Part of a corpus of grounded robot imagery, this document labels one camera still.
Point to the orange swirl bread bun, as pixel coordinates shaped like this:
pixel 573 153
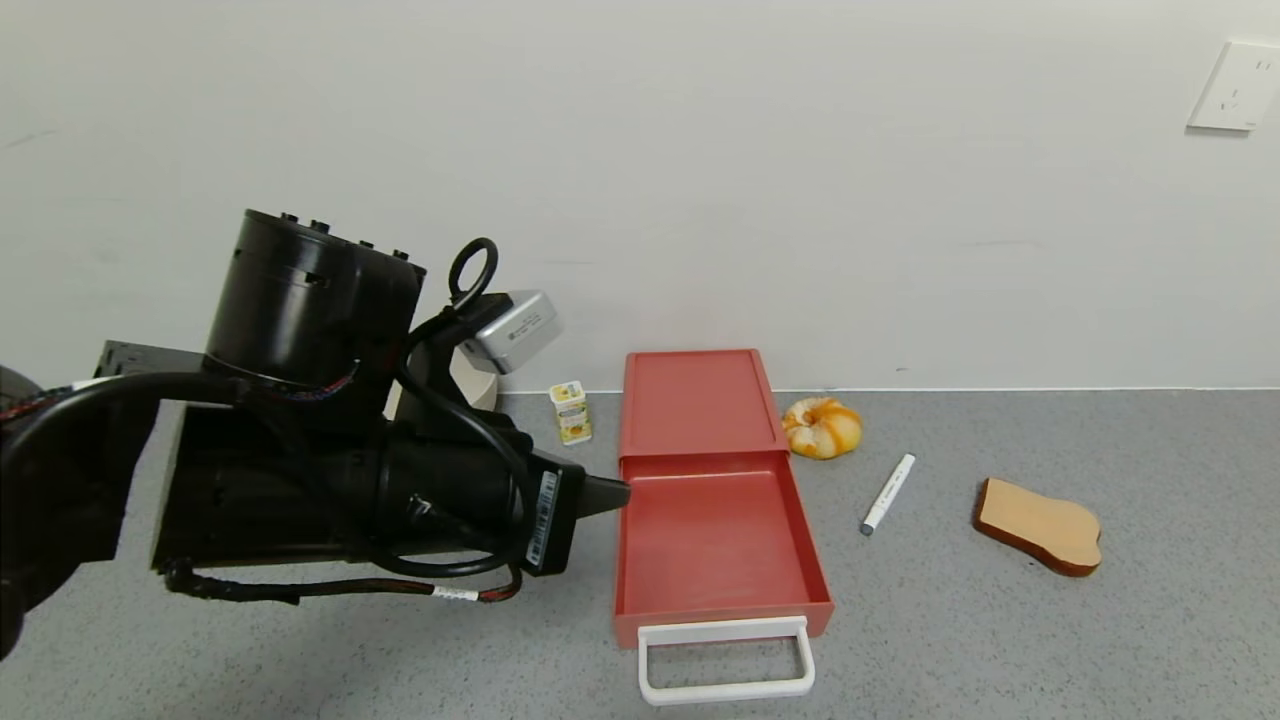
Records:
pixel 822 428

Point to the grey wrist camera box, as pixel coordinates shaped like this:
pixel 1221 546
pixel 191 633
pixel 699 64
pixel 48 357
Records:
pixel 512 332

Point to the toast slice toy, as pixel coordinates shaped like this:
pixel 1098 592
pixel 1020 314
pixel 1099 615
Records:
pixel 1036 522

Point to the small yellow juice carton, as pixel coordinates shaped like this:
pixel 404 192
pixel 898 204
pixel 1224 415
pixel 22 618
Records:
pixel 572 415

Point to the beige ribbed bowl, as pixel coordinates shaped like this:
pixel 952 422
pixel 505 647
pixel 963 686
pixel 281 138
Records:
pixel 482 392

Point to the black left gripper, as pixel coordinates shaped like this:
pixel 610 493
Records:
pixel 552 516

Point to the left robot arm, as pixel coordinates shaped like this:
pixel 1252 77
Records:
pixel 300 300

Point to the white wall socket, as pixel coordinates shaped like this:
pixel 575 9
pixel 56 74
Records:
pixel 1236 88

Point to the white marker pen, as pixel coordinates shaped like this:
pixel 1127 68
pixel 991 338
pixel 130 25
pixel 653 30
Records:
pixel 888 494

